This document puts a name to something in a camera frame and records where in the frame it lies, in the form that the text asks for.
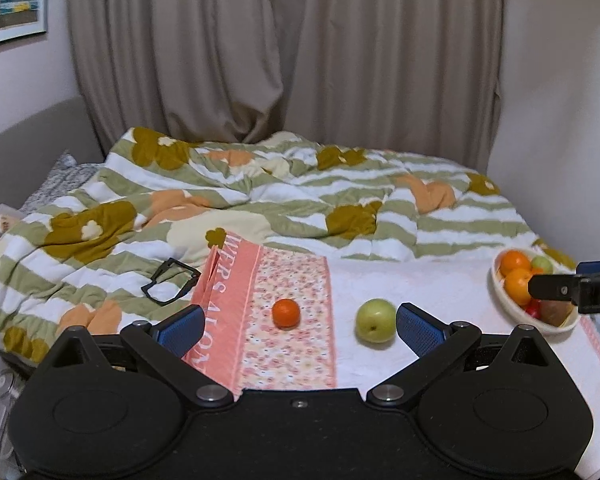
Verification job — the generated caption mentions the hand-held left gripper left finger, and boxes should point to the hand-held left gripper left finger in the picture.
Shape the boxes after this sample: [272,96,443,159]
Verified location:
[45,306,232,407]

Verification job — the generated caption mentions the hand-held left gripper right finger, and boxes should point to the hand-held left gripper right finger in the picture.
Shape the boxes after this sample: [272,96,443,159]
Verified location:
[366,303,553,407]

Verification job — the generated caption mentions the brown kiwi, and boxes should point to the brown kiwi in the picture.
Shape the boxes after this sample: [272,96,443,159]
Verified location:
[539,300,576,327]

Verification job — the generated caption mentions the orange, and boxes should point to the orange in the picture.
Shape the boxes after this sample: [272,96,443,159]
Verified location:
[504,268,535,307]
[500,250,532,276]

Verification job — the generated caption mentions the cream cartoon print bowl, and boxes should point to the cream cartoon print bowl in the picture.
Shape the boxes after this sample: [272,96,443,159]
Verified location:
[489,246,581,336]

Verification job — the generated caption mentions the small orange tangerine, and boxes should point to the small orange tangerine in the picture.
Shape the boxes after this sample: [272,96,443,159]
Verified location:
[272,299,301,330]

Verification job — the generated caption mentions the white towel with pink border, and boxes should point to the white towel with pink border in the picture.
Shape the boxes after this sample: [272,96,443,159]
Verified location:
[182,232,600,480]

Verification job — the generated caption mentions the black eyeglasses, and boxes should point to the black eyeglasses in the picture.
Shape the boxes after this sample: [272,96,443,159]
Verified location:
[141,257,202,307]

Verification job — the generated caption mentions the green striped floral blanket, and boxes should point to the green striped floral blanket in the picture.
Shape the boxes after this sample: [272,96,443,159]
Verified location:
[0,127,576,366]

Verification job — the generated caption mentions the clear plastic container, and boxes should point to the clear plastic container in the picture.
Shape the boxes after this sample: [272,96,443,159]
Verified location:
[0,367,31,480]

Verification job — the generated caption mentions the grey patterned pillow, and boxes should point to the grey patterned pillow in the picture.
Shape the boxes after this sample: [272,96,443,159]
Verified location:
[20,152,103,213]

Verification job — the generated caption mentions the grey bed headboard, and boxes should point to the grey bed headboard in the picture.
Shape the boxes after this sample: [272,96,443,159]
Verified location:
[0,97,103,226]

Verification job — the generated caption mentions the beige curtain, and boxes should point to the beige curtain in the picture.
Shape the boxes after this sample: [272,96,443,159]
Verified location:
[66,0,505,176]

